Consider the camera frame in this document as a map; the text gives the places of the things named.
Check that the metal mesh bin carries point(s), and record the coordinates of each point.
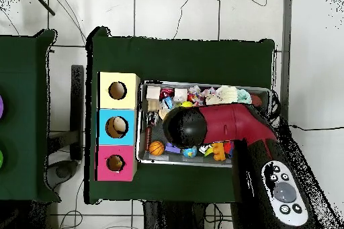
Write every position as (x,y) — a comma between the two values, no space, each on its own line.
(172,158)

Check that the green cloth side table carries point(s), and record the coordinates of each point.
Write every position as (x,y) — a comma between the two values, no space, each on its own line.
(21,118)

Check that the green round object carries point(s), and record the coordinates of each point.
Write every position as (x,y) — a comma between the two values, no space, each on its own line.
(1,159)

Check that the purple round object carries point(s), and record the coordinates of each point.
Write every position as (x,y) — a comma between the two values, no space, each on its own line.
(1,106)

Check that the black upright panel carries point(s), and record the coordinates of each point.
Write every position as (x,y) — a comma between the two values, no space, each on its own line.
(77,105)

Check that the plain wooden cube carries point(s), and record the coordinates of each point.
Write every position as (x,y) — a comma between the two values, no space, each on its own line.
(181,94)
(153,92)

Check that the dark slanted rod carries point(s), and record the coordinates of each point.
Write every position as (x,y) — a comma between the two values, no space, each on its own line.
(41,2)

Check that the grey floor stand base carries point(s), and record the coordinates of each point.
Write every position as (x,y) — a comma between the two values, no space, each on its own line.
(63,171)

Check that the small orange basketball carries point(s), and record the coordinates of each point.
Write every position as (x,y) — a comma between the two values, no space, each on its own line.
(156,148)

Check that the dark green table cloth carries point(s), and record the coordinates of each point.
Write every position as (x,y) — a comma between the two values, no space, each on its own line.
(174,59)

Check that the cream yellow cloth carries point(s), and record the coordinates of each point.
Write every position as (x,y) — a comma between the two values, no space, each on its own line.
(223,95)

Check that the mint green cloth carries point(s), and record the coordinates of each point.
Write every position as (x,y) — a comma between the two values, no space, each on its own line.
(244,96)

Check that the yellow smiley ball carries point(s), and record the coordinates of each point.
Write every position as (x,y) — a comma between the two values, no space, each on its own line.
(186,104)

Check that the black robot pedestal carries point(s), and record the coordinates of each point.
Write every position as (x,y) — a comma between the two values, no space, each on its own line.
(172,215)

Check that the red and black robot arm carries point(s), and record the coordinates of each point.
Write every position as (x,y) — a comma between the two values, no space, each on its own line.
(242,124)

